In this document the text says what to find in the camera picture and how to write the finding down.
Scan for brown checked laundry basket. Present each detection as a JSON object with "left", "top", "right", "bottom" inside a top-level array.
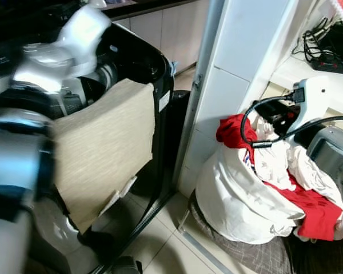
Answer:
[{"left": 187, "top": 191, "right": 343, "bottom": 274}]

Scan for red bunched garment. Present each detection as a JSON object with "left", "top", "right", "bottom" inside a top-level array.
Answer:
[{"left": 216, "top": 113, "right": 259, "bottom": 151}]

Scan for white sliding door frame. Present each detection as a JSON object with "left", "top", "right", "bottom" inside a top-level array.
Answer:
[{"left": 173, "top": 0, "right": 318, "bottom": 198}]

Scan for black top-load washing machine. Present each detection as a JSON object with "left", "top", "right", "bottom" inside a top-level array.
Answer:
[{"left": 0, "top": 0, "right": 176, "bottom": 274}]

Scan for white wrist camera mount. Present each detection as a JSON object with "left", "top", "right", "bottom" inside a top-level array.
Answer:
[
  {"left": 285, "top": 76, "right": 331, "bottom": 139},
  {"left": 53, "top": 5, "right": 113, "bottom": 65}
]

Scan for black power strip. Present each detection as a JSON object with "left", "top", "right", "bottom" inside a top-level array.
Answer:
[{"left": 308, "top": 53, "right": 343, "bottom": 76}]

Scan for beige cabinet fronts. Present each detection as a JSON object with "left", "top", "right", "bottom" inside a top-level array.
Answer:
[{"left": 111, "top": 0, "right": 213, "bottom": 74}]

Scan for crumpled white garment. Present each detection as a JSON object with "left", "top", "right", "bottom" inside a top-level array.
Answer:
[{"left": 253, "top": 113, "right": 343, "bottom": 220}]

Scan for silver floor door track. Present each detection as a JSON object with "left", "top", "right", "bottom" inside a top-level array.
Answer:
[{"left": 176, "top": 224, "right": 221, "bottom": 274}]

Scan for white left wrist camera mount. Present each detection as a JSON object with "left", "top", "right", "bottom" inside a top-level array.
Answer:
[{"left": 53, "top": 5, "right": 113, "bottom": 65}]

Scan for tangled black power cables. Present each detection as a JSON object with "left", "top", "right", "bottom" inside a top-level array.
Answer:
[{"left": 292, "top": 16, "right": 343, "bottom": 65}]

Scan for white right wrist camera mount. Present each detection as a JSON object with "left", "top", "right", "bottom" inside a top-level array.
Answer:
[{"left": 285, "top": 76, "right": 331, "bottom": 139}]

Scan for large white garment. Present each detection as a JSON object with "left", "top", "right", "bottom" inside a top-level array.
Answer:
[{"left": 195, "top": 145, "right": 307, "bottom": 245}]

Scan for red flat garment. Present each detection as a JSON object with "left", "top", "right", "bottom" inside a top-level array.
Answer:
[{"left": 264, "top": 170, "right": 343, "bottom": 241}]

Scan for beige fabric-covered panel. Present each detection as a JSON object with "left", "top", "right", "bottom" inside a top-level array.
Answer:
[{"left": 51, "top": 78, "right": 157, "bottom": 234}]

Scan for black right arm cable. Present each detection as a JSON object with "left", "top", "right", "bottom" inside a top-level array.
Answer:
[{"left": 240, "top": 86, "right": 343, "bottom": 150}]

